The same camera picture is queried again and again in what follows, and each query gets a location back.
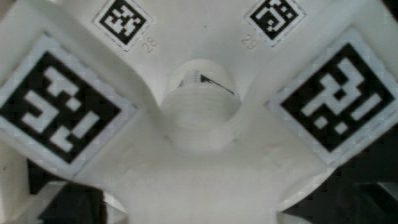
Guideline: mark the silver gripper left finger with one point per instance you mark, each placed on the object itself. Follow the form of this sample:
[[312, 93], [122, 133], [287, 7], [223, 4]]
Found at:
[[40, 203]]

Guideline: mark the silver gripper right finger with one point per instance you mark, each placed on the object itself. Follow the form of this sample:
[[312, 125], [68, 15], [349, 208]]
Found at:
[[385, 196]]

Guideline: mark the white round table top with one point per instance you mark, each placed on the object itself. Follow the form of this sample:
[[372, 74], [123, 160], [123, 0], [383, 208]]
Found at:
[[196, 30]]

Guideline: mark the white cross-shaped table base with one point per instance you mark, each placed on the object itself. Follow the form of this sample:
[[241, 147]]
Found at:
[[202, 166]]

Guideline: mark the white cylindrical table leg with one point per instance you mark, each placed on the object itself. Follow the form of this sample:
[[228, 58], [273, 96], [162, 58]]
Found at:
[[200, 106]]

